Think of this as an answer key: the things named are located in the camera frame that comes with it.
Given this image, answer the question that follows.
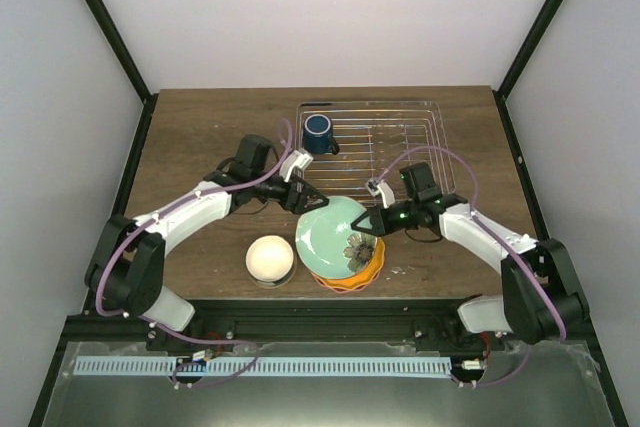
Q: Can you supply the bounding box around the orange scalloped plate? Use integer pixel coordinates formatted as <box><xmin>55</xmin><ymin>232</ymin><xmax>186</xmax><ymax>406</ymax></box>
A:
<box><xmin>309</xmin><ymin>239</ymin><xmax>386</xmax><ymax>294</ymax></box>

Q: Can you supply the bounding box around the light blue slotted strip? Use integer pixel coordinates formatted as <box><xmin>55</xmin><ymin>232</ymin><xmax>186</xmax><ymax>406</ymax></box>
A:
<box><xmin>73</xmin><ymin>356</ymin><xmax>452</xmax><ymax>378</ymax></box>

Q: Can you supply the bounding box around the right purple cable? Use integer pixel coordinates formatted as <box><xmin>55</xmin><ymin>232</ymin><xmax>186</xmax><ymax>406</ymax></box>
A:
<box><xmin>374</xmin><ymin>145</ymin><xmax>568</xmax><ymax>389</ymax></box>

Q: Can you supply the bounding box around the teal flower plate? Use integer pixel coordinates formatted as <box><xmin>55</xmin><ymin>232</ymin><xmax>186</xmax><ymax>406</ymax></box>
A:
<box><xmin>295</xmin><ymin>196</ymin><xmax>377</xmax><ymax>279</ymax></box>

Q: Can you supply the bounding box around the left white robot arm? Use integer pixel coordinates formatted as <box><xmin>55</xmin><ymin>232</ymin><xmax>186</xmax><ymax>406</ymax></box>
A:
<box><xmin>85</xmin><ymin>134</ymin><xmax>329</xmax><ymax>351</ymax></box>

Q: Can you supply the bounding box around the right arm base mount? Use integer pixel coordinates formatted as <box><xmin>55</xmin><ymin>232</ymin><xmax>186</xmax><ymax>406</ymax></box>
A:
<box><xmin>412</xmin><ymin>316</ymin><xmax>502</xmax><ymax>352</ymax></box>

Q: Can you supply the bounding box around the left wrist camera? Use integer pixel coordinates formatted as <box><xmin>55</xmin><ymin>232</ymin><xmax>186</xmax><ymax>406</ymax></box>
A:
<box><xmin>279</xmin><ymin>149</ymin><xmax>314</xmax><ymax>182</ymax></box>

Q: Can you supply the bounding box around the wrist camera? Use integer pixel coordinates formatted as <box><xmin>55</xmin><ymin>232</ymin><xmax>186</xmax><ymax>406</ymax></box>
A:
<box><xmin>365</xmin><ymin>178</ymin><xmax>396</xmax><ymax>209</ymax></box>
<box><xmin>279</xmin><ymin>149</ymin><xmax>314</xmax><ymax>182</ymax></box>

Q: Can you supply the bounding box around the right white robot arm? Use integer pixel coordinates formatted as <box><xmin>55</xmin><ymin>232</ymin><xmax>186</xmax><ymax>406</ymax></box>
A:
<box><xmin>351</xmin><ymin>162</ymin><xmax>590</xmax><ymax>350</ymax></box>

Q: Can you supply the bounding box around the blue enamel mug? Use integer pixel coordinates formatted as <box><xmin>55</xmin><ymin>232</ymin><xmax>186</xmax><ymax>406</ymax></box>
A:
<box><xmin>302</xmin><ymin>114</ymin><xmax>340</xmax><ymax>155</ymax></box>

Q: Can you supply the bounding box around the wire dish rack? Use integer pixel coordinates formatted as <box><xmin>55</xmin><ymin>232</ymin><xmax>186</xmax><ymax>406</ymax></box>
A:
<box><xmin>296</xmin><ymin>100</ymin><xmax>456</xmax><ymax>206</ymax></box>

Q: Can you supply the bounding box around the black aluminium frame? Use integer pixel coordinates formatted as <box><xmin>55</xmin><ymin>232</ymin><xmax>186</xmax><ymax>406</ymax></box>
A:
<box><xmin>27</xmin><ymin>0</ymin><xmax>631</xmax><ymax>427</ymax></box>

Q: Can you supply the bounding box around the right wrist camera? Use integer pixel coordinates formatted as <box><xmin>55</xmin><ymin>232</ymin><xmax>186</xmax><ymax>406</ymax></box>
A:
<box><xmin>365</xmin><ymin>178</ymin><xmax>396</xmax><ymax>209</ymax></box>

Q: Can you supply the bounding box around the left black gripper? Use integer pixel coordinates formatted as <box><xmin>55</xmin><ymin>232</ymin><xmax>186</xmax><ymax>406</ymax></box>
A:
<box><xmin>251</xmin><ymin>172</ymin><xmax>329</xmax><ymax>216</ymax></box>

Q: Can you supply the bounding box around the white upturned bowl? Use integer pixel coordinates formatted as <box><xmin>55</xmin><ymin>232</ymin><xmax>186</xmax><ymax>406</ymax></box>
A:
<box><xmin>245</xmin><ymin>235</ymin><xmax>294</xmax><ymax>280</ymax></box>

